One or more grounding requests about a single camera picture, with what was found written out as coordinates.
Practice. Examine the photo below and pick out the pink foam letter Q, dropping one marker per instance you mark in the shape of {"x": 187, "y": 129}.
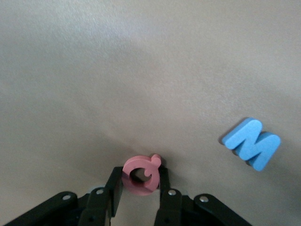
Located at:
{"x": 131, "y": 164}

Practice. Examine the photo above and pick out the blue foam letter M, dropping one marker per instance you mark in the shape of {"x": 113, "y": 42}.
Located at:
{"x": 249, "y": 141}

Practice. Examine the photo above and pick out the brown table cover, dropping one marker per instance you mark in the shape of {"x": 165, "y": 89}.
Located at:
{"x": 117, "y": 82}

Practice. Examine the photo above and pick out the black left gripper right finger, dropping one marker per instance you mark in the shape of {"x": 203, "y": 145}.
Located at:
{"x": 164, "y": 188}

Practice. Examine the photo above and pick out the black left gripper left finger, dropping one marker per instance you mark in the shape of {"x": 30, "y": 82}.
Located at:
{"x": 115, "y": 186}

